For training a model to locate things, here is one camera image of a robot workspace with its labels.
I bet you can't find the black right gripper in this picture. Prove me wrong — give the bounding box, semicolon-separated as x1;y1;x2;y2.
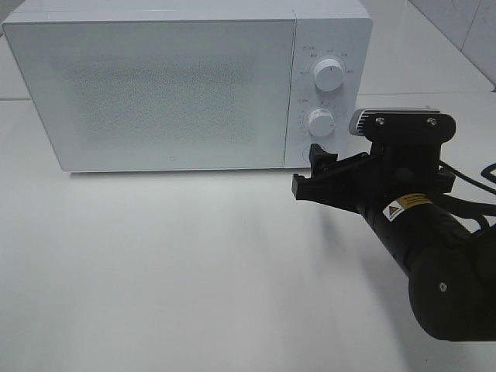
289;141;456;229

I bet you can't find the white round door button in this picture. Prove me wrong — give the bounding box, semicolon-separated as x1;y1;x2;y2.
301;145;311;165

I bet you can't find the white microwave knob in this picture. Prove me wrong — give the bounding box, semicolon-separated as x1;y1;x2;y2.
308;108;336;137
311;57;345;92

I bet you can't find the white microwave door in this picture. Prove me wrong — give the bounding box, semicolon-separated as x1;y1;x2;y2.
5;20;295;172

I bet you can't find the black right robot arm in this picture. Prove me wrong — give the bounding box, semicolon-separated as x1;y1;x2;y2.
292;144;495;342

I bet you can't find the white microwave oven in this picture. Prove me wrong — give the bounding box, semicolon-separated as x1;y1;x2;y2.
2;1;373;173

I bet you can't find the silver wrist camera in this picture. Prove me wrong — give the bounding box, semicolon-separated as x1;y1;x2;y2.
349;108;456;146

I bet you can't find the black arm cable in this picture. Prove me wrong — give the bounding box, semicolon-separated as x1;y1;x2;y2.
437;160;496;233

